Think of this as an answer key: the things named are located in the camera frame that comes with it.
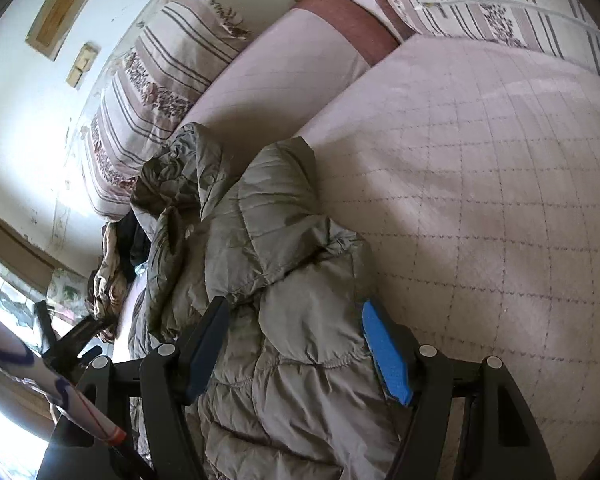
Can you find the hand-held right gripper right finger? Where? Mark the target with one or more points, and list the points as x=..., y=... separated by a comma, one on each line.
x=386, y=355

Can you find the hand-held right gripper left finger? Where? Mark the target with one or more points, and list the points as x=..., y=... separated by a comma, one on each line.
x=205, y=352

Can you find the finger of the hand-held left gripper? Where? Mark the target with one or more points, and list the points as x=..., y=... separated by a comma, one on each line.
x=42, y=322
x=80, y=332

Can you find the olive puffer jacket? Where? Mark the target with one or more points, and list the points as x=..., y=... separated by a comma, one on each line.
x=280, y=240

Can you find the green floral pillow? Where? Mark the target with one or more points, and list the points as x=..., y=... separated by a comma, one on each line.
x=67, y=292

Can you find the window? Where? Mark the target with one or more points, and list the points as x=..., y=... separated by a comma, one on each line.
x=0, y=285

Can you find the brown patterned cloth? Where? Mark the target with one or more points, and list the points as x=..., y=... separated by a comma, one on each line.
x=107, y=280

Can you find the clear blue plastic item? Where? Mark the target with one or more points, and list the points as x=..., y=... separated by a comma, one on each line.
x=140, y=270

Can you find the dark cloth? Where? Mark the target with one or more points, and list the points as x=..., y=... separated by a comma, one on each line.
x=135, y=240

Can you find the pink quilted sofa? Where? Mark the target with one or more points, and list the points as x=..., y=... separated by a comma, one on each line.
x=480, y=185

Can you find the beige wall switch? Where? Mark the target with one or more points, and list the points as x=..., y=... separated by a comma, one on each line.
x=82, y=66

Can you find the wood framed wall panel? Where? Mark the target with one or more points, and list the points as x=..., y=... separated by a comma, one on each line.
x=60, y=16

